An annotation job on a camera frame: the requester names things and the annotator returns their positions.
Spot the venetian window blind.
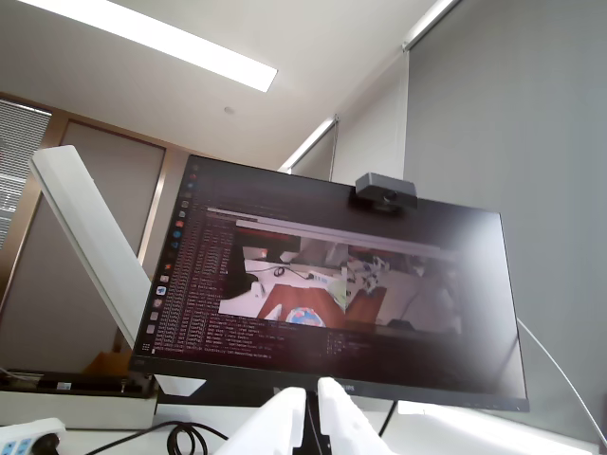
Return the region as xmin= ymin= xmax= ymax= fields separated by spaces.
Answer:
xmin=0 ymin=97 xmax=52 ymax=250

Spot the small grey roller blind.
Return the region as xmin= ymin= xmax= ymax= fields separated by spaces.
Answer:
xmin=279 ymin=114 xmax=340 ymax=182

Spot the ceiling light panel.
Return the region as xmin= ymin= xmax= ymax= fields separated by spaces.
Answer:
xmin=16 ymin=0 xmax=280 ymax=94

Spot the black webcam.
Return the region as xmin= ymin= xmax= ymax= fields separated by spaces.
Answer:
xmin=348 ymin=172 xmax=419 ymax=217

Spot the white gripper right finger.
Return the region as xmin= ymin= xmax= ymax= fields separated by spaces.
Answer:
xmin=317 ymin=376 xmax=395 ymax=455

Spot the thin white cable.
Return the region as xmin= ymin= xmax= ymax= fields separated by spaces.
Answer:
xmin=515 ymin=316 xmax=607 ymax=449

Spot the white power strip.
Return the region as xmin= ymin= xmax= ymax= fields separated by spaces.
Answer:
xmin=0 ymin=416 xmax=67 ymax=455

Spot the large grey roller blind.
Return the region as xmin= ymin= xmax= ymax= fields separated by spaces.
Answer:
xmin=401 ymin=0 xmax=607 ymax=449

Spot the black cable with coil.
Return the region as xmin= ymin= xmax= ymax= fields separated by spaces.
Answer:
xmin=65 ymin=401 xmax=397 ymax=455

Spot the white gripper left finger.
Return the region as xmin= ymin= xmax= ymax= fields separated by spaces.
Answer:
xmin=212 ymin=386 xmax=309 ymax=455

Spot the black Philips computer monitor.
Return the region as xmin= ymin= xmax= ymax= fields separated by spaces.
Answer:
xmin=127 ymin=154 xmax=531 ymax=455

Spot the brown framed door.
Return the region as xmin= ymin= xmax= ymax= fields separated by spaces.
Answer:
xmin=0 ymin=117 xmax=168 ymax=373

